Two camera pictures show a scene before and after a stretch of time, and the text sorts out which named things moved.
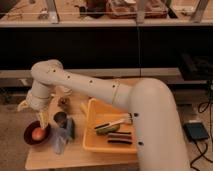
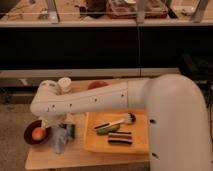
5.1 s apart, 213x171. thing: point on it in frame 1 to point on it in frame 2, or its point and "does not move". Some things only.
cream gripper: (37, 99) to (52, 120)
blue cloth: (58, 138) does not move
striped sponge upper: (119, 135) does not move
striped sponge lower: (120, 140) does not move
